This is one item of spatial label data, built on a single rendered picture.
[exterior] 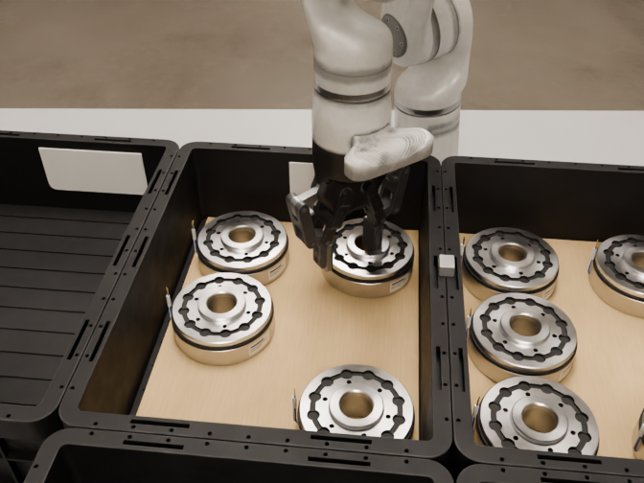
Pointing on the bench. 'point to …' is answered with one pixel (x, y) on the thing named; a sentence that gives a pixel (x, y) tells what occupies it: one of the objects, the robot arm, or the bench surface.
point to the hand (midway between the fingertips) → (348, 246)
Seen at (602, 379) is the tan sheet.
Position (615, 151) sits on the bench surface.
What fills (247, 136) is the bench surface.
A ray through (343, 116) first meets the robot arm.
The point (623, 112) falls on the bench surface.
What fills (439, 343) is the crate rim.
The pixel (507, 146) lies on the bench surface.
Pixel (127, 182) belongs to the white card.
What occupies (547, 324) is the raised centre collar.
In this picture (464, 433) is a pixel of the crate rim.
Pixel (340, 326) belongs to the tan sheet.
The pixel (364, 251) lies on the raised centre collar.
